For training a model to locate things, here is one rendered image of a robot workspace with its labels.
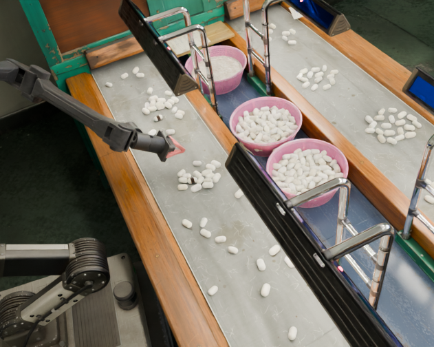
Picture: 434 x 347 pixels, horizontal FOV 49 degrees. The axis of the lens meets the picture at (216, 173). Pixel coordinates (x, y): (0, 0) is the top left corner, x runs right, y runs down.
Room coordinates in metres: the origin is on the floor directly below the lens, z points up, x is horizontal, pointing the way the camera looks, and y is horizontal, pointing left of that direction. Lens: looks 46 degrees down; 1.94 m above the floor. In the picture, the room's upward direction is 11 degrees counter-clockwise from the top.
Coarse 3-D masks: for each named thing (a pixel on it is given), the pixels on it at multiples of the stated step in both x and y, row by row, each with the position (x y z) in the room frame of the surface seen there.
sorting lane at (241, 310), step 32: (128, 64) 1.92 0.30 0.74; (128, 96) 1.68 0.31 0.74; (160, 96) 1.64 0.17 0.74; (160, 128) 1.43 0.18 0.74; (192, 128) 1.40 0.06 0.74; (160, 160) 1.26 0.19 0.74; (192, 160) 1.23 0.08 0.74; (224, 160) 1.20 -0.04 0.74; (160, 192) 1.10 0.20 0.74; (192, 192) 1.08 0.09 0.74; (224, 192) 1.05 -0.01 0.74; (192, 224) 0.94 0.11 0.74; (224, 224) 0.92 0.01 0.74; (256, 224) 0.90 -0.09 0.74; (192, 256) 0.83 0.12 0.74; (224, 256) 0.80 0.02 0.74; (256, 256) 0.78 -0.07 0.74; (224, 288) 0.70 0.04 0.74; (256, 288) 0.68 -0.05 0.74; (288, 288) 0.66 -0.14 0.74; (224, 320) 0.60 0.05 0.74; (256, 320) 0.59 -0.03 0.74; (288, 320) 0.57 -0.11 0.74; (320, 320) 0.56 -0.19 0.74
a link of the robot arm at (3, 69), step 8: (0, 64) 1.41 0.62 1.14; (8, 64) 1.43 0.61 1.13; (16, 64) 1.45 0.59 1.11; (0, 72) 1.37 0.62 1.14; (8, 72) 1.40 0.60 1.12; (16, 72) 1.42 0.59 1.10; (24, 72) 1.46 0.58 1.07; (32, 72) 1.41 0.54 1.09; (0, 80) 1.38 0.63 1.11; (8, 80) 1.40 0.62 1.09; (16, 80) 1.45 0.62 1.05; (24, 80) 1.41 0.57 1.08; (32, 80) 1.40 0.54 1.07; (24, 88) 1.39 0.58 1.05; (32, 88) 1.39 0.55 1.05
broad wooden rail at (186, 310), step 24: (72, 96) 1.72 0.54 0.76; (96, 96) 1.68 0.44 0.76; (96, 144) 1.38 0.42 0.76; (120, 168) 1.23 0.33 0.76; (120, 192) 1.12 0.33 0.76; (144, 192) 1.10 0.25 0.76; (144, 216) 0.99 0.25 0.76; (144, 240) 0.90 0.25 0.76; (168, 240) 0.88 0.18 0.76; (144, 264) 0.81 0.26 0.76; (168, 264) 0.80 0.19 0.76; (168, 288) 0.72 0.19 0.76; (192, 288) 0.70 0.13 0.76; (168, 312) 0.65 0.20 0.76; (192, 312) 0.63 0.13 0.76; (192, 336) 0.57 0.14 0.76; (216, 336) 0.56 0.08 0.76
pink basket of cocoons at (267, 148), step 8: (248, 104) 1.46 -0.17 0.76; (256, 104) 1.46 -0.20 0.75; (264, 104) 1.46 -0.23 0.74; (272, 104) 1.45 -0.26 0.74; (280, 104) 1.43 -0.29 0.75; (288, 104) 1.41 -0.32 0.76; (240, 112) 1.43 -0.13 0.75; (248, 112) 1.45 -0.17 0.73; (296, 112) 1.36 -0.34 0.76; (232, 120) 1.38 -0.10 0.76; (296, 120) 1.34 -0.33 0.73; (232, 128) 1.34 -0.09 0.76; (248, 144) 1.25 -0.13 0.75; (256, 144) 1.22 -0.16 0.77; (264, 144) 1.21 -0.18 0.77; (272, 144) 1.21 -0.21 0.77; (280, 144) 1.22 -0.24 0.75; (256, 152) 1.25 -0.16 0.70; (264, 152) 1.23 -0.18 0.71
